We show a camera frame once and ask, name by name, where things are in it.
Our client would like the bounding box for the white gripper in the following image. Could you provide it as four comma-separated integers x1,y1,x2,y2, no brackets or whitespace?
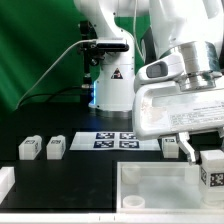
132,78,224,165

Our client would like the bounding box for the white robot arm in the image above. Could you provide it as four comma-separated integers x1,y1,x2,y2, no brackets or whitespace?
73,0,224,164

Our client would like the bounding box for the white sheet with tags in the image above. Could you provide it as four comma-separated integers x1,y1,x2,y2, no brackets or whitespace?
70,131,160,151

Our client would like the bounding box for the white obstacle bar left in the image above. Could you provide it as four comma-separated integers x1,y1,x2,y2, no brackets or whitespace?
0,167,15,204

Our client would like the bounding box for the white obstacle bar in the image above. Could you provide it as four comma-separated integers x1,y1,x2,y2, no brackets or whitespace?
0,167,15,204
0,213,224,224

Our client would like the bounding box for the white front obstacle bar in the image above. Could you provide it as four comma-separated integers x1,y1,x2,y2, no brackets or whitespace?
0,213,224,224

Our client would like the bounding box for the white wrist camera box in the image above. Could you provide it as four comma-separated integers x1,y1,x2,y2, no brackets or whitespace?
134,53,184,92

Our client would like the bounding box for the black camera on mount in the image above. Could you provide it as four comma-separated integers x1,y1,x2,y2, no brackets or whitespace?
79,38,129,66

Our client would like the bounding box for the black camera stand pole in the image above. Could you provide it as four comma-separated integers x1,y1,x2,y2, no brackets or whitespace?
79,21,95,103

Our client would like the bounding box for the grey camera cable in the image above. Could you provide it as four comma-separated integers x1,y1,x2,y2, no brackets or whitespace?
14,39,98,110

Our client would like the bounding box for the black cable on table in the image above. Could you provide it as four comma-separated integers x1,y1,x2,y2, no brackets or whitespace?
19,85,84,105

